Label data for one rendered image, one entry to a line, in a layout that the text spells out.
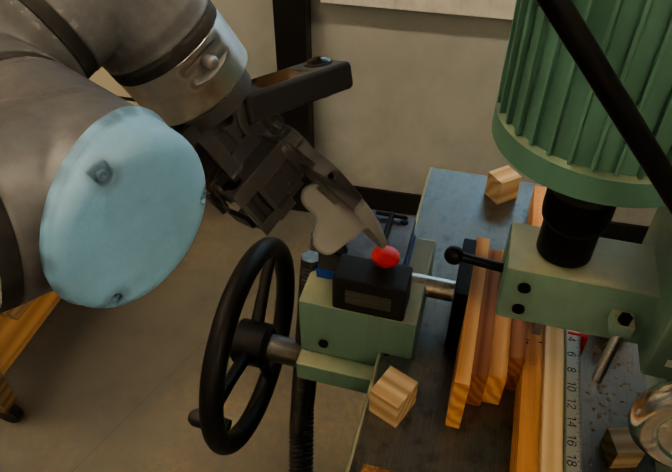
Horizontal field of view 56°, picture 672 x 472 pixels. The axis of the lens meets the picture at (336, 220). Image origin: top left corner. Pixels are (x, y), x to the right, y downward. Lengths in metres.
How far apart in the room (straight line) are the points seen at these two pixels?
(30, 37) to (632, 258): 0.53
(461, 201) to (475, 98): 1.09
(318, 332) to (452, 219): 0.28
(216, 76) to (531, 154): 0.24
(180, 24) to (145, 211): 0.18
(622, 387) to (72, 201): 0.76
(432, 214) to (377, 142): 1.23
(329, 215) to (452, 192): 0.44
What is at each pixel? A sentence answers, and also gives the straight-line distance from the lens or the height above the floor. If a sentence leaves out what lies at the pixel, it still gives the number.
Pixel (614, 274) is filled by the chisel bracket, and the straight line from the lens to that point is 0.64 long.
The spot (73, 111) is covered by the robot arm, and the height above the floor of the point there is 1.34.
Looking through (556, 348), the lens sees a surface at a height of 0.95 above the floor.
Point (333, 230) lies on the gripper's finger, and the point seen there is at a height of 1.13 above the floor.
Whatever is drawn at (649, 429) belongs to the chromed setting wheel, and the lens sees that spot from 0.61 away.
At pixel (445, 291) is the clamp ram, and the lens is 0.73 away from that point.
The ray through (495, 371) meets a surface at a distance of 0.68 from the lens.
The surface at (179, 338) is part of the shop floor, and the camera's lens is 1.94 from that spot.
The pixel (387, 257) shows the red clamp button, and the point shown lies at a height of 1.02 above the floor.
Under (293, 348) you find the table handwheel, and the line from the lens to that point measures 0.83.
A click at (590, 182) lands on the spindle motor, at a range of 0.48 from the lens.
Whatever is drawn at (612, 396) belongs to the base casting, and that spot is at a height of 0.80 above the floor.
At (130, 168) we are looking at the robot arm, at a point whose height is 1.33.
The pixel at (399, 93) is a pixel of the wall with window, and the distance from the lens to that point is 2.02.
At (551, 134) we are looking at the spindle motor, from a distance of 0.47.
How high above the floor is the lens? 1.49
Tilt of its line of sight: 42 degrees down
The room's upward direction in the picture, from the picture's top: straight up
